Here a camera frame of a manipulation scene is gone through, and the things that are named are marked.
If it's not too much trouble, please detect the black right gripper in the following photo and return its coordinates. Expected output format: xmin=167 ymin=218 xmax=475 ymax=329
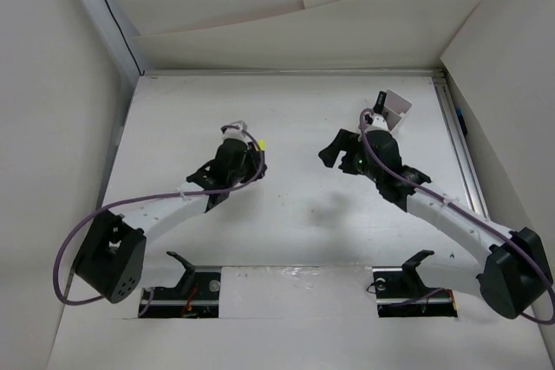
xmin=318 ymin=128 xmax=382 ymax=183

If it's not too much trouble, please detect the orange highlighter marker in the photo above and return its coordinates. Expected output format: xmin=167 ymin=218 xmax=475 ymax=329
xmin=373 ymin=91 xmax=388 ymax=114

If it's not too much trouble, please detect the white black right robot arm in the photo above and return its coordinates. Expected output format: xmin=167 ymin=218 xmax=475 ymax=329
xmin=318 ymin=129 xmax=554 ymax=319

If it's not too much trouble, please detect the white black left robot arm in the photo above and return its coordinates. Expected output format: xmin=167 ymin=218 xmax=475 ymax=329
xmin=72 ymin=138 xmax=266 ymax=304

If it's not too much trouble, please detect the white divided container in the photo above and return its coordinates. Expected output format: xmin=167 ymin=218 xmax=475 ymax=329
xmin=382 ymin=89 xmax=413 ymax=134

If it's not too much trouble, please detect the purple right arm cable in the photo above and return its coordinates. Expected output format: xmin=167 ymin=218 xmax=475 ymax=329
xmin=357 ymin=107 xmax=555 ymax=326

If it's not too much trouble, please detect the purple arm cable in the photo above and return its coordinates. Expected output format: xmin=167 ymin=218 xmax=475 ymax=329
xmin=357 ymin=107 xmax=555 ymax=326
xmin=52 ymin=123 xmax=269 ymax=317

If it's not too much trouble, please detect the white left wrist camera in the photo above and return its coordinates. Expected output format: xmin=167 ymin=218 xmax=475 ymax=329
xmin=221 ymin=120 xmax=249 ymax=143

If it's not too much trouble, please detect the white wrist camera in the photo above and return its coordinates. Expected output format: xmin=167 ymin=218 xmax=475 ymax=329
xmin=221 ymin=120 xmax=249 ymax=143
xmin=363 ymin=112 xmax=389 ymax=132

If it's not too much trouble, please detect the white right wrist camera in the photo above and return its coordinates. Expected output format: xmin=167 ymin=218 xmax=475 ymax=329
xmin=363 ymin=112 xmax=389 ymax=132

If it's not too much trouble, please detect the aluminium table edge rail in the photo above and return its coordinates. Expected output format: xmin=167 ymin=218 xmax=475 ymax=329
xmin=432 ymin=70 xmax=489 ymax=217

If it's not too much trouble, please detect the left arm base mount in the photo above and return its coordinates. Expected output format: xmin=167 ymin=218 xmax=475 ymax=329
xmin=137 ymin=251 xmax=222 ymax=319

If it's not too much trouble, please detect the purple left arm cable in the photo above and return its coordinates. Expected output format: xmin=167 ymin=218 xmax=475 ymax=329
xmin=52 ymin=123 xmax=269 ymax=317

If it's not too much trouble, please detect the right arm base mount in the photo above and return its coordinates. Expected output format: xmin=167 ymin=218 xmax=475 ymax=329
xmin=366 ymin=250 xmax=458 ymax=318

